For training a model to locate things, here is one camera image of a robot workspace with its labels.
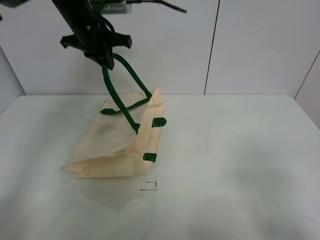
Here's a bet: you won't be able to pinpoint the grey camera box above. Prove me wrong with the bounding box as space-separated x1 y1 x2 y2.
100 0 132 15

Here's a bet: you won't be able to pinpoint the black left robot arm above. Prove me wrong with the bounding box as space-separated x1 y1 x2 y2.
53 0 132 70

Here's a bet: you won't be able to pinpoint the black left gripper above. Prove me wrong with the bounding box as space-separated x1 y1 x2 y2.
60 23 132 70

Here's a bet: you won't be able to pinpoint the white linen bag green handles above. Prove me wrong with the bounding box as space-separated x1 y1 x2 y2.
62 53 167 178

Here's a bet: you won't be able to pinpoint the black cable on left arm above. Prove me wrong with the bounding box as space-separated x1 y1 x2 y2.
126 0 188 14

